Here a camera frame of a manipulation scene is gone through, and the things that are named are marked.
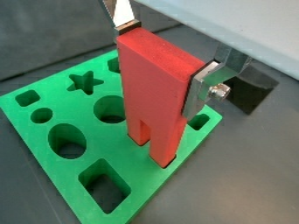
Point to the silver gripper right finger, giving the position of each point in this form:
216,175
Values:
206,82

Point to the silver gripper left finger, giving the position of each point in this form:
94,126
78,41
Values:
120,16

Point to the red double-square block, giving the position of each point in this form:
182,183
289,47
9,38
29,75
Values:
156,70

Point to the green shape-sorting board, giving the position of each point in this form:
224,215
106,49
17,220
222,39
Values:
102,173

